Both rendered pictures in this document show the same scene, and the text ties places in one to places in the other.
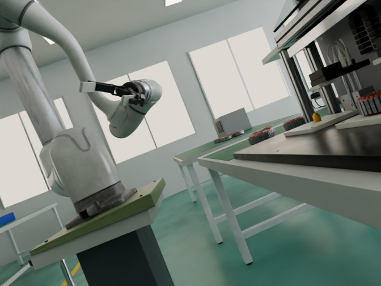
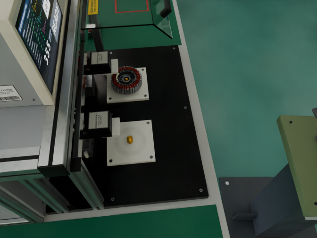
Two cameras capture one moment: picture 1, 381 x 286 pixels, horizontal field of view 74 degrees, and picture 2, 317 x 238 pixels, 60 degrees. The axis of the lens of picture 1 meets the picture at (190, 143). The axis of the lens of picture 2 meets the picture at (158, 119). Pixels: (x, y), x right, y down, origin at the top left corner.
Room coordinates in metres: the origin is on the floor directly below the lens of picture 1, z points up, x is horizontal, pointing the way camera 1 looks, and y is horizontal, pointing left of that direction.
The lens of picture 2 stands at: (1.15, -0.27, 1.57)
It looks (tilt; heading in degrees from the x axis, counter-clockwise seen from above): 57 degrees down; 180
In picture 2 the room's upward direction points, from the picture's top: straight up
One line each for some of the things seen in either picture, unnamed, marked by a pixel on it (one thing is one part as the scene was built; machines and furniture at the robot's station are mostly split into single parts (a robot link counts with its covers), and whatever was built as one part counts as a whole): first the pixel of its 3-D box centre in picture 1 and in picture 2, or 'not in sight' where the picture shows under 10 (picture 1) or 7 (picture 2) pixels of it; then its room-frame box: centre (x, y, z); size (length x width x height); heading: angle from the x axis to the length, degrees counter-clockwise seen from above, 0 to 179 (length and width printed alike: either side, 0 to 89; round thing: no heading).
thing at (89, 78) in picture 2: not in sight; (86, 83); (0.51, -0.54, 0.80); 0.08 x 0.05 x 0.06; 6
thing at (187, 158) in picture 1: (229, 170); not in sight; (3.00, -0.32, 0.38); 1.85 x 1.10 x 0.75; 6
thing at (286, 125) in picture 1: (296, 122); not in sight; (1.13, -0.47, 0.77); 0.11 x 0.11 x 0.04
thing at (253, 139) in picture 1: (261, 137); not in sight; (1.11, -0.30, 0.77); 0.11 x 0.11 x 0.04
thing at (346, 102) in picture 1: (358, 99); (83, 142); (0.75, -0.51, 0.80); 0.08 x 0.05 x 0.06; 6
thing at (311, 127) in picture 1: (318, 123); (130, 141); (0.73, -0.37, 0.78); 0.15 x 0.15 x 0.01; 6
